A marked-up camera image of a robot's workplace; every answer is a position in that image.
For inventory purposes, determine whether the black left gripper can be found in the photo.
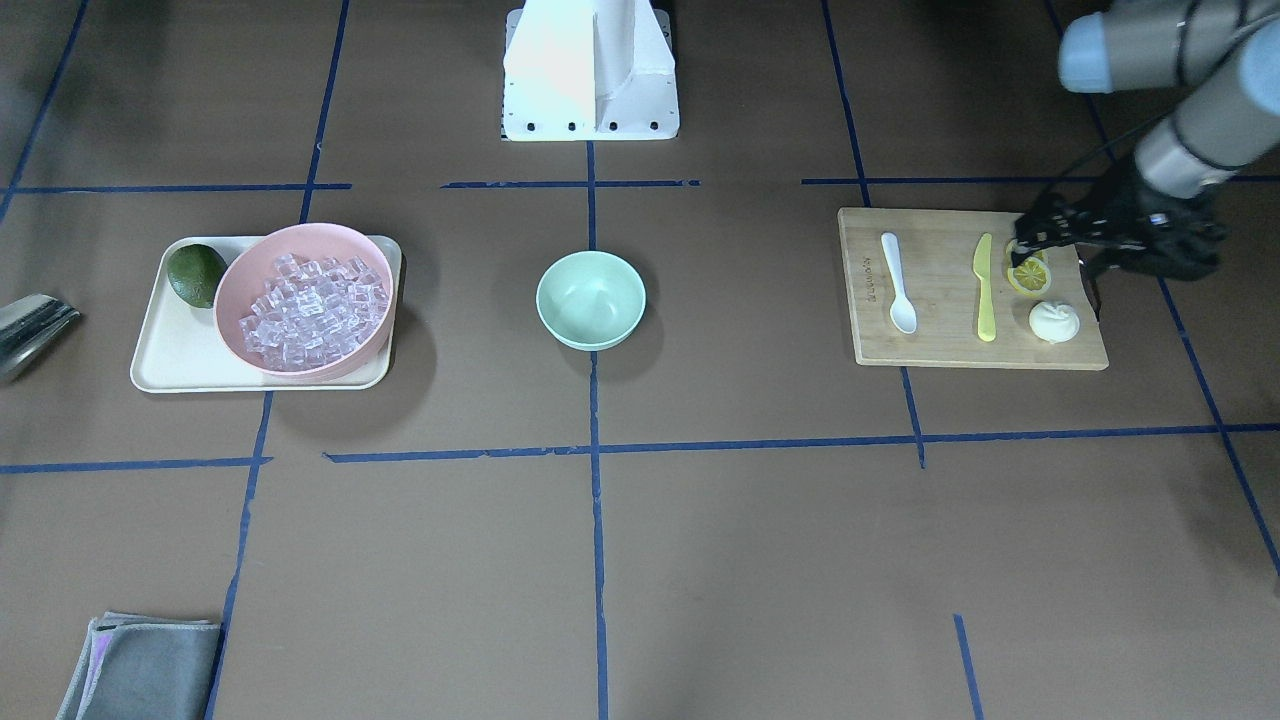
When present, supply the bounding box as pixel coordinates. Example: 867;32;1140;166
1010;165;1228;281

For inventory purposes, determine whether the white plastic spoon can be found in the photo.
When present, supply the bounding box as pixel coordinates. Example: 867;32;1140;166
879;231;918;334

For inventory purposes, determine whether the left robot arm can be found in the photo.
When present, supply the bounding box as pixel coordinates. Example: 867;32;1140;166
1009;1;1279;281

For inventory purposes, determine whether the green bowl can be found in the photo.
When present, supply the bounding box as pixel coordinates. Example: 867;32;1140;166
535;250;648;352

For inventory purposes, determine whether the pink bowl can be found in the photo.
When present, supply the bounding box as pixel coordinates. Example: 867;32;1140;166
212;223;403;389

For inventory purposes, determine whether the pile of clear ice cubes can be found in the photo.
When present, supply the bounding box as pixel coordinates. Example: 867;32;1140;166
237;252;390;373

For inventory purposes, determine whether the metal ice scoop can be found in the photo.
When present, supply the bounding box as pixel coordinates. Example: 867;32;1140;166
1;293;83;384

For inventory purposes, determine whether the lemon slice lower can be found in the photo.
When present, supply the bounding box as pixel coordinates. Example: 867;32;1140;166
1006;256;1053;299

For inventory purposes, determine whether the yellow plastic knife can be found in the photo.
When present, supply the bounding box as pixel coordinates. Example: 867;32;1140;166
972;232;997;343

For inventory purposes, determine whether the bamboo cutting board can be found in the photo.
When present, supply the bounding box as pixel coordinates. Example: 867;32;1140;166
837;208;1108;372

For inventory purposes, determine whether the green lime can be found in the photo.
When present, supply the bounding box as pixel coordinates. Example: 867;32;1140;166
165;243;229;309

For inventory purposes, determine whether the cream tray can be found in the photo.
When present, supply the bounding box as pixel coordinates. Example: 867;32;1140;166
131;234;396;395

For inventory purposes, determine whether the grey folded cloth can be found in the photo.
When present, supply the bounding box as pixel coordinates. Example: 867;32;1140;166
55;611;221;719

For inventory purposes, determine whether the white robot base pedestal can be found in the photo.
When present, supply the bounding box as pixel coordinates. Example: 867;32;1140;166
500;1;681;142

